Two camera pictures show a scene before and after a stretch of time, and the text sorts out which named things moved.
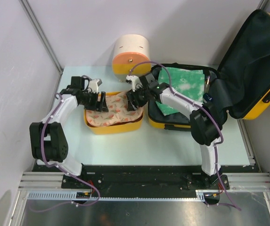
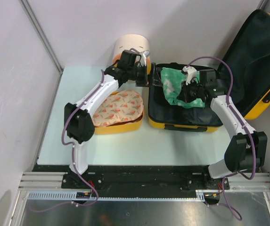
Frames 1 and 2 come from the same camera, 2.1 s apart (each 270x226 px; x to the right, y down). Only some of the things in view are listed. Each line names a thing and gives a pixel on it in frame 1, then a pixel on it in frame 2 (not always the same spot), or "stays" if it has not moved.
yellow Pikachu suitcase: (247, 80) stays
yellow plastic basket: (131, 126) stays
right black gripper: (132, 105) to (184, 95)
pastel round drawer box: (131, 56) stays
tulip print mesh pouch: (118, 112) stays
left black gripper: (97, 106) to (155, 80)
